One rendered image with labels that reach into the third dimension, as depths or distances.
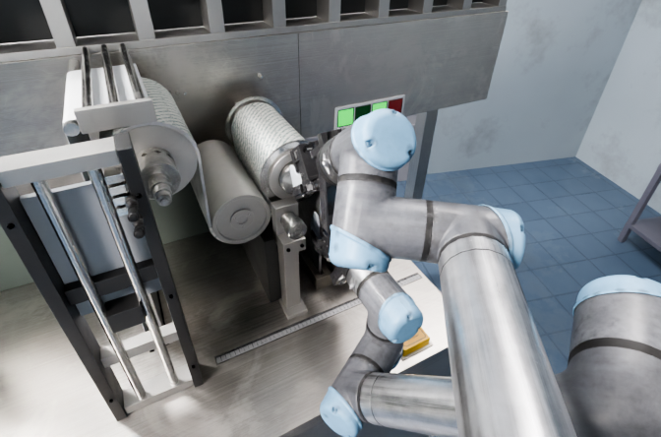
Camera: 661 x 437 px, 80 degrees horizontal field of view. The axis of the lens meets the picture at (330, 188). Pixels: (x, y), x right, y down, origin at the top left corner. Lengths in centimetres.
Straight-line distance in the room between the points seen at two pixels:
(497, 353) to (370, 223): 20
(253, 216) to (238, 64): 40
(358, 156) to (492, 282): 20
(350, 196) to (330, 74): 71
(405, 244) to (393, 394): 27
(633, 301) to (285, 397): 61
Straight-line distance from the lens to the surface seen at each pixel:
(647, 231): 308
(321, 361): 92
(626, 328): 57
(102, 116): 64
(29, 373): 108
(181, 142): 71
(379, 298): 71
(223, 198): 79
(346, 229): 46
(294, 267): 89
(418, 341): 94
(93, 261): 68
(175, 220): 119
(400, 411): 65
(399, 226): 46
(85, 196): 62
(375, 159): 45
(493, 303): 37
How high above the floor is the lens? 168
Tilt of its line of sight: 35 degrees down
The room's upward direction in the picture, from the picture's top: 1 degrees clockwise
